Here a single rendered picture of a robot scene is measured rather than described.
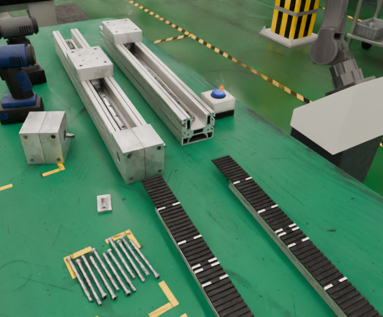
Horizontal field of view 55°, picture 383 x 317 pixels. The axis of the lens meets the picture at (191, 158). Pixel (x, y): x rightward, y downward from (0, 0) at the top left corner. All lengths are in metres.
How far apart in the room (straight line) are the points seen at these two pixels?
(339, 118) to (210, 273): 0.55
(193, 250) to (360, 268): 0.33
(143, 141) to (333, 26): 0.63
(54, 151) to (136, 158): 0.22
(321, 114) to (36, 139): 0.74
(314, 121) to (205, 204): 0.42
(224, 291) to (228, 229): 0.17
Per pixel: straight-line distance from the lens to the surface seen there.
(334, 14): 1.17
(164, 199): 0.81
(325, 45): 1.15
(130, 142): 0.87
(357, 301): 0.72
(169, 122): 1.06
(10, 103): 1.17
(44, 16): 2.70
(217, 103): 1.11
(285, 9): 4.19
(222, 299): 0.66
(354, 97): 1.00
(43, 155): 0.99
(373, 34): 3.79
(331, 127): 1.05
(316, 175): 0.99
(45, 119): 0.99
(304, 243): 0.77
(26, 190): 0.94
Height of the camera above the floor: 1.37
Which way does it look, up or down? 38 degrees down
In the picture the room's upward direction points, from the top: 3 degrees clockwise
